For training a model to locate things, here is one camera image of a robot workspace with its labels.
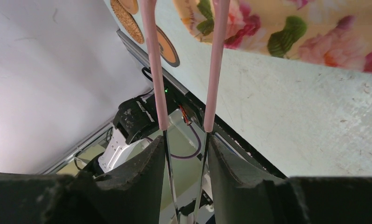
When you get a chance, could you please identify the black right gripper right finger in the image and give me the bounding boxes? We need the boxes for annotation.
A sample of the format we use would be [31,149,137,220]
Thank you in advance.
[208,137,372,224]

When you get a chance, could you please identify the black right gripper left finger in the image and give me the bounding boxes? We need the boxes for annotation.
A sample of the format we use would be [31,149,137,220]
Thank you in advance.
[0,136,165,224]

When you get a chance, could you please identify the pink handled metal tongs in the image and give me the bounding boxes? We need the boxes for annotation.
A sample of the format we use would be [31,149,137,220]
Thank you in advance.
[140,0,230,223]

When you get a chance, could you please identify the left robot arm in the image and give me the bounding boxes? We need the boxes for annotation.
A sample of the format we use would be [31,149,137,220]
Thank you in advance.
[78,95,159,177]

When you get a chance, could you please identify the orange question mark coaster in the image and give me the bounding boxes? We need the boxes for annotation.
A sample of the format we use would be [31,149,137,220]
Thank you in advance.
[156,26,180,68]

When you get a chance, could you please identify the lower wooden round coaster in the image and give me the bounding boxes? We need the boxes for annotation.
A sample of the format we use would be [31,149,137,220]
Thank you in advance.
[110,0,145,44]

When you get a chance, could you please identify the wooden round coaster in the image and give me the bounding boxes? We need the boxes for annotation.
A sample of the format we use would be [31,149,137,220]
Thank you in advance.
[118,0,139,15]
[110,0,145,44]

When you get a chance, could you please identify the upper wooden round coaster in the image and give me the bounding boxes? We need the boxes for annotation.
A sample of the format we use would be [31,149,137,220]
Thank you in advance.
[118,0,139,15]

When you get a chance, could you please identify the floral rectangular tray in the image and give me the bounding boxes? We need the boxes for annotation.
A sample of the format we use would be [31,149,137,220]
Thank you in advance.
[172,0,372,75]

